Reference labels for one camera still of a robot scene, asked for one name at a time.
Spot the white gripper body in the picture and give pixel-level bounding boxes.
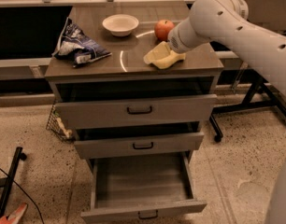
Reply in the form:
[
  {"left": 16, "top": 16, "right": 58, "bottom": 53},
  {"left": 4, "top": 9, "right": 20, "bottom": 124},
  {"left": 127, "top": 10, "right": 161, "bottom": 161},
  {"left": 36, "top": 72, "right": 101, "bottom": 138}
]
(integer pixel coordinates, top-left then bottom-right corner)
[{"left": 167, "top": 29, "right": 191, "bottom": 53}]

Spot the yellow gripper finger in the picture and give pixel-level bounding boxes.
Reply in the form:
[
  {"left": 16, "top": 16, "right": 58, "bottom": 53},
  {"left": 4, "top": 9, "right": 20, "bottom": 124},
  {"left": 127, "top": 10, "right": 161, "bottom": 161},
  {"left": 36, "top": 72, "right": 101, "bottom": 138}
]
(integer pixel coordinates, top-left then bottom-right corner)
[{"left": 143, "top": 41, "right": 170, "bottom": 64}]

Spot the yellow sponge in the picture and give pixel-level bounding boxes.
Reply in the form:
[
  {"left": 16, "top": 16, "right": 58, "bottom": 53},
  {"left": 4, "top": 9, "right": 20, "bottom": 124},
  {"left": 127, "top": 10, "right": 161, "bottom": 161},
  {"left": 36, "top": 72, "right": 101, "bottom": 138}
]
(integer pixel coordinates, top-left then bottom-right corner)
[{"left": 153, "top": 50, "right": 186, "bottom": 69}]

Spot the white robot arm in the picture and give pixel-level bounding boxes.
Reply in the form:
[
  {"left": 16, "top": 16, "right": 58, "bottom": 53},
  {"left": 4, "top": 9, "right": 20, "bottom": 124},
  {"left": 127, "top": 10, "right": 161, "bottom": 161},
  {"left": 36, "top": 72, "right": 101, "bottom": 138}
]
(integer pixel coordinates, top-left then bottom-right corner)
[{"left": 155, "top": 0, "right": 286, "bottom": 224}]

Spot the grey drawer cabinet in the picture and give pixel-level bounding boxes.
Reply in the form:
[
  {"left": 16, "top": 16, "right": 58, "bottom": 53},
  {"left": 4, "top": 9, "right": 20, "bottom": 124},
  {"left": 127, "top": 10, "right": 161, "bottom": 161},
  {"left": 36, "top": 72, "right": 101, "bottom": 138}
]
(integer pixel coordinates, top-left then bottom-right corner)
[{"left": 44, "top": 5, "right": 224, "bottom": 163}]

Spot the grey middle drawer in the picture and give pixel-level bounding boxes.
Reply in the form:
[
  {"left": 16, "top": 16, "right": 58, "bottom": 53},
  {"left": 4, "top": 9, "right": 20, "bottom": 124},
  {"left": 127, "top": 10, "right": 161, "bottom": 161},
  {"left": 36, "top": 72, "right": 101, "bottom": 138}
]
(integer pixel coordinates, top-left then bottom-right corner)
[{"left": 75, "top": 132, "right": 204, "bottom": 159}]

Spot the grey drawer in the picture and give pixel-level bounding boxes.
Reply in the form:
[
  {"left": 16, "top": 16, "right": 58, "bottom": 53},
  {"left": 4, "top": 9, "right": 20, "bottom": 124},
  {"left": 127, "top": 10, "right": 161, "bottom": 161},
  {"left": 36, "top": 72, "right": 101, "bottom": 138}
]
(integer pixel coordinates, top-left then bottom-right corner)
[
  {"left": 75, "top": 132, "right": 204, "bottom": 159},
  {"left": 56, "top": 94, "right": 217, "bottom": 129},
  {"left": 81, "top": 152, "right": 207, "bottom": 224}
]

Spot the grey top drawer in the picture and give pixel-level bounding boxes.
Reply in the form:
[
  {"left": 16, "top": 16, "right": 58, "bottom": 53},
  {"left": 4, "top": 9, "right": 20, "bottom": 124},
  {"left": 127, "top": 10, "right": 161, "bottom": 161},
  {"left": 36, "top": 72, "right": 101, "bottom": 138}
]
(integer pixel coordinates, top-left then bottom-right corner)
[{"left": 56, "top": 94, "right": 217, "bottom": 129}]

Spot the grey bottom drawer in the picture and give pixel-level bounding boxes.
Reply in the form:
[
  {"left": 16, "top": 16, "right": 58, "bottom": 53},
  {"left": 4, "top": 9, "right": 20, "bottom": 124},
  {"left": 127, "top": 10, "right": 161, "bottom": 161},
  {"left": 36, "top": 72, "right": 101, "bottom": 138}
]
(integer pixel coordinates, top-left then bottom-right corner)
[{"left": 81, "top": 152, "right": 207, "bottom": 224}]

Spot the red apple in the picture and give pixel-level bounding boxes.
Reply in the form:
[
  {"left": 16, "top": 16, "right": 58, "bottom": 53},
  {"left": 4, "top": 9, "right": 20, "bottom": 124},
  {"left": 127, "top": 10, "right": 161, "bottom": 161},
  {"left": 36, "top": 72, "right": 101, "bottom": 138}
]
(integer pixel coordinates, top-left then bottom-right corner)
[{"left": 154, "top": 20, "right": 175, "bottom": 41}]

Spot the white bowl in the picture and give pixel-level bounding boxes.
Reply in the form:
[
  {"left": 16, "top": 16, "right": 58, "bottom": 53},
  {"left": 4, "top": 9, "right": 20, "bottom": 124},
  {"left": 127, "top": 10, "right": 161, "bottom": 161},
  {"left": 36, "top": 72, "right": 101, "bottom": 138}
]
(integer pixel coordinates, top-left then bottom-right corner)
[{"left": 102, "top": 14, "right": 139, "bottom": 37}]

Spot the blue chip bag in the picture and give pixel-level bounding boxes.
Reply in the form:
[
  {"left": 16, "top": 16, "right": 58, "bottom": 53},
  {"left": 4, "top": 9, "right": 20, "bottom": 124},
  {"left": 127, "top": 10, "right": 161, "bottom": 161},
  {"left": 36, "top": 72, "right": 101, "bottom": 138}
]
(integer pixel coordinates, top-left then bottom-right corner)
[{"left": 52, "top": 18, "right": 111, "bottom": 67}]

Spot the black stand with wheel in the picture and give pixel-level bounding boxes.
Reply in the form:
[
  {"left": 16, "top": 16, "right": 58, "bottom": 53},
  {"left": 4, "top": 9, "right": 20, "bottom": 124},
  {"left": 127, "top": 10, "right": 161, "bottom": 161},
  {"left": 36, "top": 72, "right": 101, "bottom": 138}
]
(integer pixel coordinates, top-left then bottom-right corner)
[{"left": 209, "top": 77, "right": 286, "bottom": 143}]

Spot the black floor stand left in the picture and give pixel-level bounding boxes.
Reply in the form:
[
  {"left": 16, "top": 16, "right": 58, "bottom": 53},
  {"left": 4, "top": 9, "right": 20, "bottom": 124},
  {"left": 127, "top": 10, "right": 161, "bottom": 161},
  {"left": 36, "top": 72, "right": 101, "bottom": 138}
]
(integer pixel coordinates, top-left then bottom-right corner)
[{"left": 0, "top": 147, "right": 27, "bottom": 217}]

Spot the orange white object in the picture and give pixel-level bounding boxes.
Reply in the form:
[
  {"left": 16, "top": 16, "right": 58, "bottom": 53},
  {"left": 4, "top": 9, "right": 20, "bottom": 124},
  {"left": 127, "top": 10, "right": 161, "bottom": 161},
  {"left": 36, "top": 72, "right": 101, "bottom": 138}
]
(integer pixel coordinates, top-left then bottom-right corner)
[{"left": 0, "top": 203, "right": 28, "bottom": 224}]

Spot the black top drawer handle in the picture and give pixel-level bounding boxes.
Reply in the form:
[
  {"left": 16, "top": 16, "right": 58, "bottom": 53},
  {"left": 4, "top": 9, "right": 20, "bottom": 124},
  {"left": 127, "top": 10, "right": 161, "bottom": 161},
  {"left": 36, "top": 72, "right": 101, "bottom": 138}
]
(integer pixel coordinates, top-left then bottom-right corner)
[{"left": 126, "top": 105, "right": 153, "bottom": 115}]

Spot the black drawer handle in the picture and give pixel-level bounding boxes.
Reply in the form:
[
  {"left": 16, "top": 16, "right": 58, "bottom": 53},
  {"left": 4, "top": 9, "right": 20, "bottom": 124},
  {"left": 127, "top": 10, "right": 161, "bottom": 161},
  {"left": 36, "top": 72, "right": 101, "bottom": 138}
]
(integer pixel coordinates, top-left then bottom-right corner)
[
  {"left": 132, "top": 142, "right": 154, "bottom": 150},
  {"left": 137, "top": 210, "right": 158, "bottom": 220},
  {"left": 126, "top": 105, "right": 153, "bottom": 115}
]

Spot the black middle drawer handle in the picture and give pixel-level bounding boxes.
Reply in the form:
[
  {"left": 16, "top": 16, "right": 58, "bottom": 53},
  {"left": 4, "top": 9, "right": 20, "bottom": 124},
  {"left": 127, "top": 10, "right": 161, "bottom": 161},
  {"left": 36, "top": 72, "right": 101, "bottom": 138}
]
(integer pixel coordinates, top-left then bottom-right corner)
[{"left": 132, "top": 142, "right": 154, "bottom": 150}]

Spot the wire mesh basket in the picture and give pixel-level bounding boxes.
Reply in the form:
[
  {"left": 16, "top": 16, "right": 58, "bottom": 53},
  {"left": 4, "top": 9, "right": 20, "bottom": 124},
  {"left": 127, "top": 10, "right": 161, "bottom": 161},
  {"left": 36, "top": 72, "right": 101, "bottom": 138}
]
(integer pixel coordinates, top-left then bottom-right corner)
[{"left": 46, "top": 105, "right": 74, "bottom": 143}]

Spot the black bottom drawer handle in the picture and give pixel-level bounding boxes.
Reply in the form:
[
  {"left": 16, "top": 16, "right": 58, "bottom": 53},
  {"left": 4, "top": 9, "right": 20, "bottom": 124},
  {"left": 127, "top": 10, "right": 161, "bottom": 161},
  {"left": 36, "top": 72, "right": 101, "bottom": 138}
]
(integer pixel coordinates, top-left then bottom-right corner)
[{"left": 137, "top": 210, "right": 158, "bottom": 220}]

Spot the black cable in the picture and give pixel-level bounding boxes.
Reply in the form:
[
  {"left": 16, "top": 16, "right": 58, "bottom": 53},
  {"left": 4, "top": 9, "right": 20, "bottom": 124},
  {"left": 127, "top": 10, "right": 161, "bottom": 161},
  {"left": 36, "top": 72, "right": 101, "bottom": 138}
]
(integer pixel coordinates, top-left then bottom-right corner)
[{"left": 0, "top": 161, "right": 46, "bottom": 224}]

